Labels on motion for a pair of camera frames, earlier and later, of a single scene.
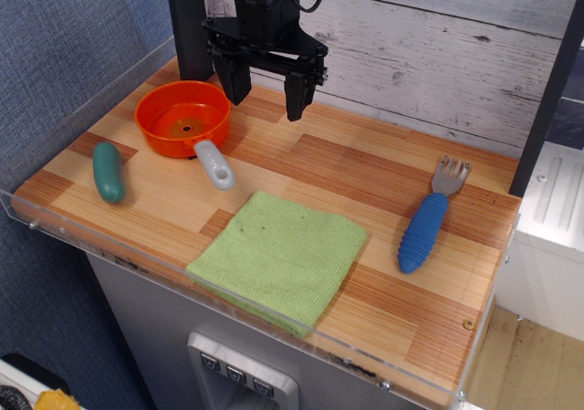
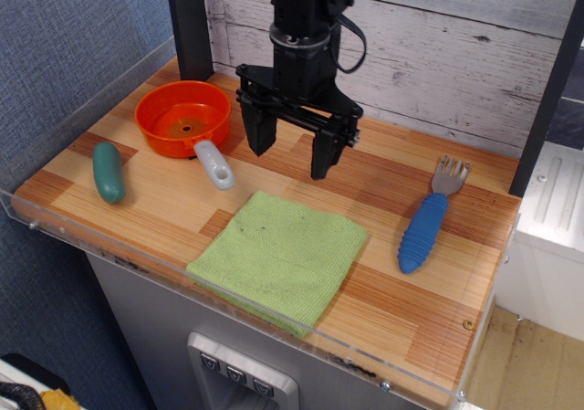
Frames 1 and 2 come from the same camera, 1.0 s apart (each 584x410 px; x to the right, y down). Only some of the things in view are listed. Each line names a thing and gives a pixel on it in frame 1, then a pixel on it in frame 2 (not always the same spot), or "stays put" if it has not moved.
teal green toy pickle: [109, 172] stays put
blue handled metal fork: [428, 216] stays put
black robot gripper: [269, 34] → [305, 88]
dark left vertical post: [188, 11] stays put
